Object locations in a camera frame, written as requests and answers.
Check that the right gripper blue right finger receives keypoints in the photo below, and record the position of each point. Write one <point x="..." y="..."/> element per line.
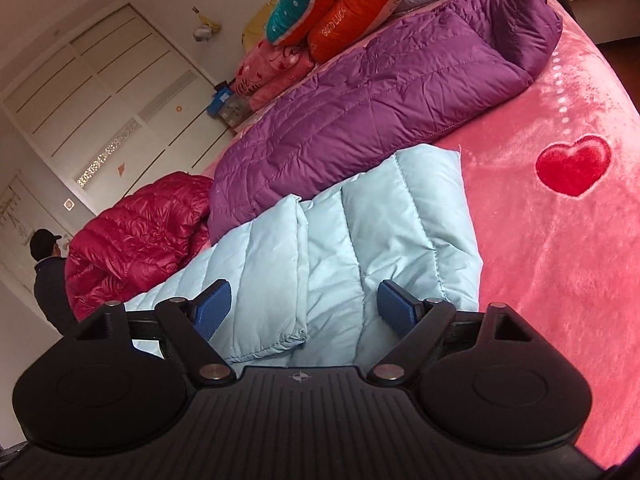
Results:
<point x="420" y="326"/>

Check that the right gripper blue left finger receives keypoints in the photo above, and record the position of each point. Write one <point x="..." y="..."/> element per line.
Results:
<point x="189" y="325"/>

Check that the light blue down jacket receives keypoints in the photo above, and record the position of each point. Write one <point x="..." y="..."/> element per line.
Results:
<point x="304" y="273"/>

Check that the purple down jacket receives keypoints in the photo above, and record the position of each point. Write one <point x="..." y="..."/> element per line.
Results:
<point x="418" y="80"/>

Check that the crimson red down jacket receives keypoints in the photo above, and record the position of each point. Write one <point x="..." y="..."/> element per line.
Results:
<point x="138" y="243"/>

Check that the person in black cap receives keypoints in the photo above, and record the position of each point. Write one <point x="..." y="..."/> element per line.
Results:
<point x="49" y="286"/>

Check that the pink bed with blanket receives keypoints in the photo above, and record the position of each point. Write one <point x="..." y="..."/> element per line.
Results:
<point x="552" y="180"/>

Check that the white sliding wardrobe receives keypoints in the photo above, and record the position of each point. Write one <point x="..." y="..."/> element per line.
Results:
<point x="117" y="108"/>

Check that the blue box on shelf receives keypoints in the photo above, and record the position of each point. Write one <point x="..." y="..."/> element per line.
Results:
<point x="220" y="97"/>

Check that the pink folded quilt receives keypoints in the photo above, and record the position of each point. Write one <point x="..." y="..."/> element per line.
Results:
<point x="267" y="71"/>

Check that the teal orange folded quilt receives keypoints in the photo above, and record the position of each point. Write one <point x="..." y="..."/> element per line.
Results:
<point x="327" y="27"/>

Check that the wall lamp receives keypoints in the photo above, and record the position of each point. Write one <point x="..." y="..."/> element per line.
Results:
<point x="207" y="27"/>

